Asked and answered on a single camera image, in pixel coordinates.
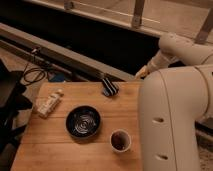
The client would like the black chair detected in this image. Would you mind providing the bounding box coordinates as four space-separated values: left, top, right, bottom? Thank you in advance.
0 59 32 171

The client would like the grey metal rail beam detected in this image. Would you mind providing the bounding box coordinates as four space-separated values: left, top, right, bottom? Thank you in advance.
0 23 134 81

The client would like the white tube package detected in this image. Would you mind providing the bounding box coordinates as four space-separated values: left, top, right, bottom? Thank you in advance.
37 89 63 118

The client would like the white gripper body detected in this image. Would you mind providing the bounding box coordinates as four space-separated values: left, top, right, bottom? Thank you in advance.
147 50 173 73

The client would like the blue object on floor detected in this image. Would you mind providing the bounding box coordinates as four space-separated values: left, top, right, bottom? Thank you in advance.
49 74 65 82

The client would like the black cable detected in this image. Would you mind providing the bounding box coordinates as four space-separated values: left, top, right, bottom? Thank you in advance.
21 61 54 85

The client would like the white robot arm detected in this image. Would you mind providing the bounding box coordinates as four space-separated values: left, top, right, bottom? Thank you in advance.
138 33 213 171

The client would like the black ceramic bowl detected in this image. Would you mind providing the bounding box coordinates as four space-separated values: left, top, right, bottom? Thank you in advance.
66 106 101 139

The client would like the black white striped object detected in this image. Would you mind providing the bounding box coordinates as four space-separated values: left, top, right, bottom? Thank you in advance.
102 77 119 97

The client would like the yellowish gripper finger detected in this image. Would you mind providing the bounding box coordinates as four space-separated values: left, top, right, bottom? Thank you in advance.
135 65 148 79

